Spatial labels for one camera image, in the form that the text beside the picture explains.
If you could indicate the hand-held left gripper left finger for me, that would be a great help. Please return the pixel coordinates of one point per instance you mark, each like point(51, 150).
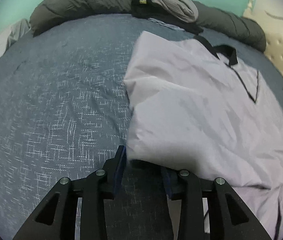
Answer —
point(120, 165)

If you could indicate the black garment with label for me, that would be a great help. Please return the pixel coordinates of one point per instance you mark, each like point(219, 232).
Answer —
point(141, 10)

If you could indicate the light grey quilt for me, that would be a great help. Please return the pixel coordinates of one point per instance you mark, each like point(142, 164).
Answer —
point(1, 42)

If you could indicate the cream tufted headboard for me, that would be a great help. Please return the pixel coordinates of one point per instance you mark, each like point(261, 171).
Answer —
point(281, 47)

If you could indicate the lavender grey zip jacket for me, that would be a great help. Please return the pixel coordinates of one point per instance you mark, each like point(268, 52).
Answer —
point(206, 105)

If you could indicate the dark grey rolled duvet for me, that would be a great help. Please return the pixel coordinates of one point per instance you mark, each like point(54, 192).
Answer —
point(81, 5)

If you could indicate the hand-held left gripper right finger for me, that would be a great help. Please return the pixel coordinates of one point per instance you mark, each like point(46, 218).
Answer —
point(167, 182)

